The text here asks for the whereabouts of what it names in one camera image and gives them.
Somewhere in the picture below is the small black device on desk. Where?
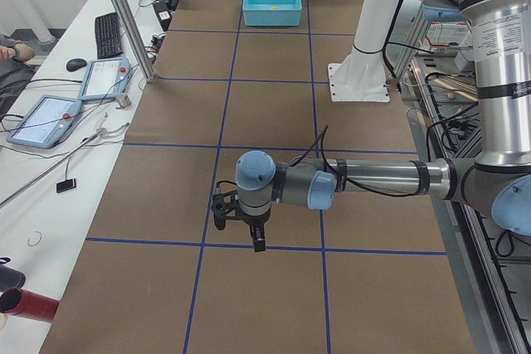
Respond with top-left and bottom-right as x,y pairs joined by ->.
56,178 -> 77,193

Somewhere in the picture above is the black keyboard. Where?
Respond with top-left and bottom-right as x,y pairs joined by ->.
95,12 -> 123,59

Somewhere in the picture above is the red cardboard tube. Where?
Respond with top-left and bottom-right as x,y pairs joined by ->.
1,288 -> 60,322

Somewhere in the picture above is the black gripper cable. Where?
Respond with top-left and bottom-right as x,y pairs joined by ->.
290,124 -> 420,199

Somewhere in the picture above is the blue teach pendant upper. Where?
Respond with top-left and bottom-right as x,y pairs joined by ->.
79,56 -> 132,102

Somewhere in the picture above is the black computer mouse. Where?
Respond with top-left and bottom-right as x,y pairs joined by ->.
66,58 -> 88,72

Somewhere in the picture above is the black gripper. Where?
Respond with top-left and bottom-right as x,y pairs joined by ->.
213,201 -> 271,252

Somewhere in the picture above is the aluminium frame post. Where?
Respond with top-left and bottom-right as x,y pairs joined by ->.
110,0 -> 155,82

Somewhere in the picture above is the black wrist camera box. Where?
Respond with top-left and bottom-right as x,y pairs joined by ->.
212,187 -> 239,217

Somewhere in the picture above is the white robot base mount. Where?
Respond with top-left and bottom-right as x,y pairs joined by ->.
328,0 -> 398,103

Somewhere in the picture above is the blue teach pendant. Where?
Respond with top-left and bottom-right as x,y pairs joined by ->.
79,56 -> 132,102
7,95 -> 83,148

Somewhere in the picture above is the person's hand on desk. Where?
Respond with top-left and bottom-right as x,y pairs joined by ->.
0,46 -> 17,61

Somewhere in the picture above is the blue teach pendant lower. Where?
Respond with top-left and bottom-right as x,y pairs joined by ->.
7,95 -> 83,148

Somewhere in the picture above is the light blue plastic bin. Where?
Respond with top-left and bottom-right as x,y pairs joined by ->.
242,0 -> 302,27

